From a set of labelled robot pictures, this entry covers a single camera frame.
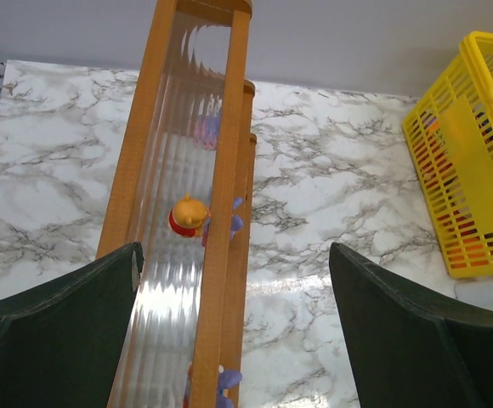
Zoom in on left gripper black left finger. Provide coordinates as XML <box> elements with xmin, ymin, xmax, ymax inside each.
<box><xmin>0</xmin><ymin>242</ymin><xmax>144</xmax><ymax>407</ymax></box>

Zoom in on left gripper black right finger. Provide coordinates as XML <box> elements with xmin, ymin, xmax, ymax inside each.
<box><xmin>329</xmin><ymin>243</ymin><xmax>493</xmax><ymax>407</ymax></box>

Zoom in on orange bear toy back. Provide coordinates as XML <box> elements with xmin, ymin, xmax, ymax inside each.
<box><xmin>168</xmin><ymin>194</ymin><xmax>211</xmax><ymax>238</ymax></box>

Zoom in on purple donkey red base toy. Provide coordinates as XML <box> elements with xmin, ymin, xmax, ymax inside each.
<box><xmin>201</xmin><ymin>197</ymin><xmax>244</xmax><ymax>247</ymax></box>

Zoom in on yellow plastic basket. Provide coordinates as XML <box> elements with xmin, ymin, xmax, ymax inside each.
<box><xmin>402</xmin><ymin>31</ymin><xmax>493</xmax><ymax>279</ymax></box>

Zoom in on brown tiered acrylic shelf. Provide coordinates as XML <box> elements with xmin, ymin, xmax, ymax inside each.
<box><xmin>97</xmin><ymin>1</ymin><xmax>257</xmax><ymax>407</ymax></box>

